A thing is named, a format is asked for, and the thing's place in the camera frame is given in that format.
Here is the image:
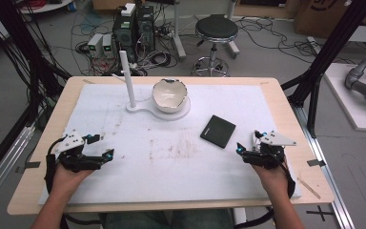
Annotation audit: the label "black flat wallet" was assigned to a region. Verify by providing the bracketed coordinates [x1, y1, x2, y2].
[199, 114, 237, 150]

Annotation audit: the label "black round stool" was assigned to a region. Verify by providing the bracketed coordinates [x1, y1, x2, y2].
[192, 13, 240, 77]

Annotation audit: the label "black tape cross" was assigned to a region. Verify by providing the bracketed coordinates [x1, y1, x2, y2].
[306, 205, 335, 223]

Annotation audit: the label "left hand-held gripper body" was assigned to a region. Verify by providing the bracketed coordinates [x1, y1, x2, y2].
[54, 128, 93, 174]

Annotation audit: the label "black metal frame stand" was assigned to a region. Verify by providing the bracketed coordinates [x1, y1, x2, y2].
[280, 0, 366, 138]

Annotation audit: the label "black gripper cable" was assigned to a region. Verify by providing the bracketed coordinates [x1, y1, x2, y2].
[274, 149, 296, 200]
[44, 136, 65, 195]

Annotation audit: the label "white box on computer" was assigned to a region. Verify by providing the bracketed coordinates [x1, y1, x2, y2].
[120, 2, 137, 18]

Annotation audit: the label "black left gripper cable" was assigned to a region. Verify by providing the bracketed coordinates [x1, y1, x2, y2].
[44, 136, 65, 195]

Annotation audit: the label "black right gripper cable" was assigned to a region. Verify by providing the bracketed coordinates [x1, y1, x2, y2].
[274, 149, 296, 200]

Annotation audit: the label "tangle of floor cables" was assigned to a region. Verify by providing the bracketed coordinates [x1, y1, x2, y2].
[71, 9, 179, 76]

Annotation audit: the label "person's legs in jeans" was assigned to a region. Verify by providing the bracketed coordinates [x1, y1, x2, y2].
[99, 207, 235, 229]

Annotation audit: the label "person's left hand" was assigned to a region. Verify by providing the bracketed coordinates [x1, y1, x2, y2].
[51, 164, 94, 197]

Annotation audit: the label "aluminium rail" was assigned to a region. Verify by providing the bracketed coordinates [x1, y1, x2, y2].
[291, 104, 356, 229]
[0, 123, 36, 213]

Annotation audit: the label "white table leg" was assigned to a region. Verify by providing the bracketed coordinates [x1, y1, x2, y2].
[171, 0, 188, 61]

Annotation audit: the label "white stand with pole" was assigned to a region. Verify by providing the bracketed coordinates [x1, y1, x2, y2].
[111, 50, 192, 122]

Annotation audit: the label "white jagged-edge bowl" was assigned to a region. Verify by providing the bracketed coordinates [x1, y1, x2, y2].
[151, 77, 189, 115]

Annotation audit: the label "black computer tower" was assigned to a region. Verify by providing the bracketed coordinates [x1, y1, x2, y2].
[112, 11, 138, 64]
[135, 5, 156, 53]

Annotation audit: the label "white foam table mat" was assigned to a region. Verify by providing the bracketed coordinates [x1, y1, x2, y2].
[37, 83, 302, 205]

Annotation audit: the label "black frame post with cables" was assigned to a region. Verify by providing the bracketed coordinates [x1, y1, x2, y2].
[0, 0, 72, 135]

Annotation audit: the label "small white power unit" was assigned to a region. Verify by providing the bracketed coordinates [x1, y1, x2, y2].
[87, 32, 105, 59]
[102, 33, 114, 59]

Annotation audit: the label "brown cardboard box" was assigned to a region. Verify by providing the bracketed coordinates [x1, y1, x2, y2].
[293, 0, 366, 40]

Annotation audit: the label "person's right hand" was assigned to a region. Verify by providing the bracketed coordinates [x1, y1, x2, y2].
[252, 158, 292, 200]

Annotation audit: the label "white floor platform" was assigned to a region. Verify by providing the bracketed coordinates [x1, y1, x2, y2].
[323, 62, 366, 133]

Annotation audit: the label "black tape strip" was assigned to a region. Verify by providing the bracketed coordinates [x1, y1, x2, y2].
[14, 160, 42, 175]
[306, 158, 327, 168]

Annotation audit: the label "thin wooden stick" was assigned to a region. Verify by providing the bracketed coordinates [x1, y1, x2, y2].
[296, 177, 322, 200]

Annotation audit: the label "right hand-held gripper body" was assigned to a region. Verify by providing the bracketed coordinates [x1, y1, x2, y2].
[244, 130, 298, 170]

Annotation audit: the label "black floor cable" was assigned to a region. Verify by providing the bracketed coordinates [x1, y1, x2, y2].
[234, 16, 356, 65]

